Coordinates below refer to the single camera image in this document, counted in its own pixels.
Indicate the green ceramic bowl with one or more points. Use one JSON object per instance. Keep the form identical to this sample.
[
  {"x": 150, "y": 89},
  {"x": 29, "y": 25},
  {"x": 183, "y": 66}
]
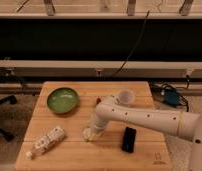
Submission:
[{"x": 62, "y": 100}]

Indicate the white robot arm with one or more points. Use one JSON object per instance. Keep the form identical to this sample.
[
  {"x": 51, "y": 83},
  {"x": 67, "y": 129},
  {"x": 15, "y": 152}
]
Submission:
[{"x": 184, "y": 125}]

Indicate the black rectangular phone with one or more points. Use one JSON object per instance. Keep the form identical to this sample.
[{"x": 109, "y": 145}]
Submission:
[{"x": 129, "y": 140}]

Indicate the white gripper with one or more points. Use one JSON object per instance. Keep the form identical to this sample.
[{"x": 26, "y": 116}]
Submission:
[{"x": 97, "y": 134}]

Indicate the blue power box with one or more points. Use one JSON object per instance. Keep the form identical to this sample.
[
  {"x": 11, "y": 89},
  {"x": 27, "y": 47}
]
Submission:
[{"x": 171, "y": 97}]

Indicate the translucent white cup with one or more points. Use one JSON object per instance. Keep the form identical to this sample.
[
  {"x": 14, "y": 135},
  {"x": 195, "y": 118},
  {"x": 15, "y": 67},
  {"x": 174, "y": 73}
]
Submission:
[{"x": 126, "y": 97}]

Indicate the wooden cutting board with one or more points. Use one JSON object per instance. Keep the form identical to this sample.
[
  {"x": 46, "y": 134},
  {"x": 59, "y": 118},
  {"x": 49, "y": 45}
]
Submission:
[{"x": 75, "y": 154}]

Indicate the white sponge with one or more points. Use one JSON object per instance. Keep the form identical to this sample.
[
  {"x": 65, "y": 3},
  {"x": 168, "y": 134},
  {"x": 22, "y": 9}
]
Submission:
[{"x": 87, "y": 134}]

